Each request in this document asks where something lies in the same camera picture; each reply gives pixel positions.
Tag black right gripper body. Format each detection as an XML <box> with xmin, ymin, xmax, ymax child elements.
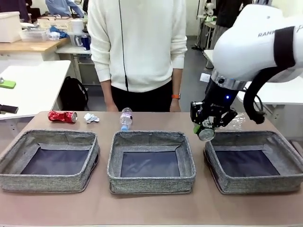
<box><xmin>203</xmin><ymin>79</ymin><xmax>239</xmax><ymax>124</ymax></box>

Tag clear plastic container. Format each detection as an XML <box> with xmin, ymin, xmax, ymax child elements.
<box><xmin>222</xmin><ymin>113</ymin><xmax>245</xmax><ymax>132</ymax></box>

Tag crushed black silver can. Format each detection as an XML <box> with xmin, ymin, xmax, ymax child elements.
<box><xmin>198</xmin><ymin>127</ymin><xmax>216</xmax><ymax>142</ymax></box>

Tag crushed red soda can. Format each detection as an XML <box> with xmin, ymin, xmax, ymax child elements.
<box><xmin>48</xmin><ymin>110</ymin><xmax>78</xmax><ymax>124</ymax></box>

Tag clear plastic water bottle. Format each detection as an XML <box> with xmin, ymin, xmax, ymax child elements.
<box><xmin>120</xmin><ymin>107</ymin><xmax>134</xmax><ymax>131</ymax></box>

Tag white paper ball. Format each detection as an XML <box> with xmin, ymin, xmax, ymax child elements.
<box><xmin>84</xmin><ymin>113</ymin><xmax>100</xmax><ymax>124</ymax></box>

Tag person's left forearm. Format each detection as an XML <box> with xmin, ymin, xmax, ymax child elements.
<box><xmin>171</xmin><ymin>68</ymin><xmax>183</xmax><ymax>95</ymax></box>

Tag person's right forearm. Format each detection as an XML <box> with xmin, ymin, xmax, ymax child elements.
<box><xmin>101</xmin><ymin>79</ymin><xmax>116</xmax><ymax>106</ymax></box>

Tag person's left hand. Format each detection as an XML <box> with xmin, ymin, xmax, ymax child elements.
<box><xmin>169</xmin><ymin>98</ymin><xmax>182</xmax><ymax>113</ymax></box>

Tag wooden workbench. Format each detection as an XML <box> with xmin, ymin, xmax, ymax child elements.
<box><xmin>0</xmin><ymin>36</ymin><xmax>71</xmax><ymax>54</ymax></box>

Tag clear plastic bin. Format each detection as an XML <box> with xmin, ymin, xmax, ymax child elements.
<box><xmin>20</xmin><ymin>28</ymin><xmax>49</xmax><ymax>42</ymax></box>

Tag person's black trousers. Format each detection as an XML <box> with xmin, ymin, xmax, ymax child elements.
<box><xmin>110</xmin><ymin>80</ymin><xmax>175</xmax><ymax>112</ymax></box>

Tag white storage box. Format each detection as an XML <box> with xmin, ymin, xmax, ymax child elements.
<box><xmin>0</xmin><ymin>11</ymin><xmax>22</xmax><ymax>43</ymax></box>

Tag black backpack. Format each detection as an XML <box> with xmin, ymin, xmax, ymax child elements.
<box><xmin>59</xmin><ymin>76</ymin><xmax>89</xmax><ymax>111</ymax></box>

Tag grey fabric basket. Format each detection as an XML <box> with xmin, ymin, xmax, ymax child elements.
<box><xmin>0</xmin><ymin>129</ymin><xmax>100</xmax><ymax>192</ymax></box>
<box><xmin>203</xmin><ymin>131</ymin><xmax>303</xmax><ymax>195</ymax></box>
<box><xmin>107</xmin><ymin>131</ymin><xmax>197</xmax><ymax>195</ymax></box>

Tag white desk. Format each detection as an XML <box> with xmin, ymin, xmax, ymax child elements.
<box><xmin>55</xmin><ymin>44</ymin><xmax>93</xmax><ymax>55</ymax></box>

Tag blue cloth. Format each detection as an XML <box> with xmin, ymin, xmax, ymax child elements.
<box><xmin>48</xmin><ymin>25</ymin><xmax>71</xmax><ymax>38</ymax></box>

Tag white printed crate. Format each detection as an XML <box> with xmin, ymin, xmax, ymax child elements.
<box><xmin>37</xmin><ymin>16</ymin><xmax>71</xmax><ymax>30</ymax></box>

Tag background person in dark jacket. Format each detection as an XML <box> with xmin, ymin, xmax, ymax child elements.
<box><xmin>0</xmin><ymin>0</ymin><xmax>29</xmax><ymax>22</ymax></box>

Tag clear plastic storage box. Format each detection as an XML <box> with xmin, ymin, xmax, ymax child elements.
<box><xmin>68</xmin><ymin>32</ymin><xmax>92</xmax><ymax>47</ymax></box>

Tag white knit sweater torso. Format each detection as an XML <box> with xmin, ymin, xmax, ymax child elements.
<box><xmin>87</xmin><ymin>0</ymin><xmax>188</xmax><ymax>93</ymax></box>

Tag background person in black top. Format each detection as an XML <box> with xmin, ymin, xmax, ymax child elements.
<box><xmin>210</xmin><ymin>0</ymin><xmax>248</xmax><ymax>50</ymax></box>

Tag blue bottle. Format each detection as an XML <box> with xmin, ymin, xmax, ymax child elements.
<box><xmin>80</xmin><ymin>34</ymin><xmax>91</xmax><ymax>51</ymax></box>

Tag white cylindrical container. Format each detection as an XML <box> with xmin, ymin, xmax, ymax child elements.
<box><xmin>70</xmin><ymin>18</ymin><xmax>84</xmax><ymax>34</ymax></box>

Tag background person in blue shirt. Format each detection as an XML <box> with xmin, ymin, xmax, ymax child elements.
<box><xmin>45</xmin><ymin>0</ymin><xmax>85</xmax><ymax>18</ymax></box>

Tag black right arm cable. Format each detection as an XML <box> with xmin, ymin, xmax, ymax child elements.
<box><xmin>243</xmin><ymin>26</ymin><xmax>297</xmax><ymax>125</ymax></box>

